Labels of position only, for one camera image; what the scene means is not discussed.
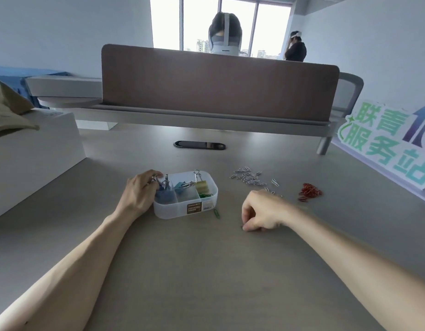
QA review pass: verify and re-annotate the person's right hand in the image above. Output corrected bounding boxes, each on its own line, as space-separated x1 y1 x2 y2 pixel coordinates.
240 190 293 233

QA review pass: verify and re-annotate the person's left hand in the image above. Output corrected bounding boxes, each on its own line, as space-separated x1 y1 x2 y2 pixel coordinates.
114 169 165 217

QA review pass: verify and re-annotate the pile of colourful binder clips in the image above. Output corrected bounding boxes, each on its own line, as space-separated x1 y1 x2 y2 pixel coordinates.
154 169 210 205

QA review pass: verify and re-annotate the clear plastic organizer tray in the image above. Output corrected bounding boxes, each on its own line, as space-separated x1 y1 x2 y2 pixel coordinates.
153 170 219 220

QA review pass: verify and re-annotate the pile of coloured paper clips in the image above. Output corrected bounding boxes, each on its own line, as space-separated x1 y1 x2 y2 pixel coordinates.
198 166 324 220

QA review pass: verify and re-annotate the person's left forearm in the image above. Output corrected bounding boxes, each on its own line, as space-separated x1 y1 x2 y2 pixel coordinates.
0 207 139 331

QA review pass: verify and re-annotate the person's right forearm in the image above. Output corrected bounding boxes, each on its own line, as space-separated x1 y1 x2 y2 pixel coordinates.
280 203 425 331

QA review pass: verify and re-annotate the white sign with green lettering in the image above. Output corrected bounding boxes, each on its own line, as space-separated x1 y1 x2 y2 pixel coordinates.
331 99 425 204

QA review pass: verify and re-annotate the brown desk divider panel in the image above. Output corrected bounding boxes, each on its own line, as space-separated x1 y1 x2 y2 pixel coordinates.
101 44 341 123

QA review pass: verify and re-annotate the grey mesh office chair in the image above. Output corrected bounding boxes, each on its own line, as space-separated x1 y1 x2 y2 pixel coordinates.
331 72 365 118

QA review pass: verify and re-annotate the beige cloth bag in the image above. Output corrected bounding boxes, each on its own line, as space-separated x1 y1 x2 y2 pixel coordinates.
0 79 40 135

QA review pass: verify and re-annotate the blue pleated table cloth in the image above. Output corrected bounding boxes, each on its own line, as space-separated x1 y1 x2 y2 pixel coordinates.
0 65 68 108

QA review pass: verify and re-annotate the large glass window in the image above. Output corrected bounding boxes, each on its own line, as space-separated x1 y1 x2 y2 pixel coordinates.
149 0 293 61

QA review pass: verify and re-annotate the black oval cable grommet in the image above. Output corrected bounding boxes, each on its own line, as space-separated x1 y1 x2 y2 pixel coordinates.
173 141 227 151

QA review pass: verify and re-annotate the grey divider base rail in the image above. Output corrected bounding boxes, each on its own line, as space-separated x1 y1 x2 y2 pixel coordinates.
37 97 338 156

